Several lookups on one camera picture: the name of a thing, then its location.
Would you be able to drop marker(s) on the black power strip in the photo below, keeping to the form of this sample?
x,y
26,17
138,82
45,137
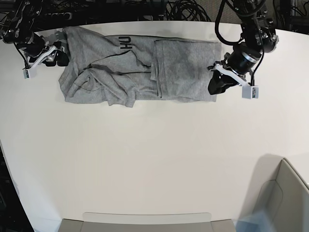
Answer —
x,y
64,16

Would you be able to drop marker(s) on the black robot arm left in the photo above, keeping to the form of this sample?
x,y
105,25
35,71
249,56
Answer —
x,y
257,29

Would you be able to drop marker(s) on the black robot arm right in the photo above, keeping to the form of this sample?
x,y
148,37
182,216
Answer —
x,y
17,30

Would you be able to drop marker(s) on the grey T-shirt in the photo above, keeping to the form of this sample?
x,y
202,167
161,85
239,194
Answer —
x,y
122,69

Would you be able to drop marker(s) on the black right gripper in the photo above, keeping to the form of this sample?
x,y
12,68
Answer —
x,y
33,45

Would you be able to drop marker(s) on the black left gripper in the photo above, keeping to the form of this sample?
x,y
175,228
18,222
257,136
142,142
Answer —
x,y
240,61

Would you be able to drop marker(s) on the white camera bracket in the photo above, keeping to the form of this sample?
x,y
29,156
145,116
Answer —
x,y
30,70
249,90

